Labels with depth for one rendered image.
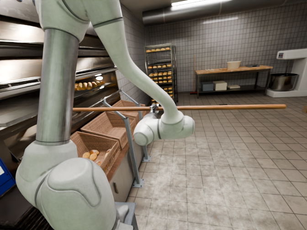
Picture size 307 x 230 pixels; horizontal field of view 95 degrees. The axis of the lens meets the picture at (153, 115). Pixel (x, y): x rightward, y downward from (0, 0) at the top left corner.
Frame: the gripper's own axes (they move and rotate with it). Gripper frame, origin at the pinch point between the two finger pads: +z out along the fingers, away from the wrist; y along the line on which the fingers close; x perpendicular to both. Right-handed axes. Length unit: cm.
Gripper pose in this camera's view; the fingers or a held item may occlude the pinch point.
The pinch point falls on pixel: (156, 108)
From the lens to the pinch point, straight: 101.2
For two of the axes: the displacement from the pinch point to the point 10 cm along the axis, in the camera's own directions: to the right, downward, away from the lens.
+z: 1.9, -3.8, 9.0
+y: 1.0, 9.2, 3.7
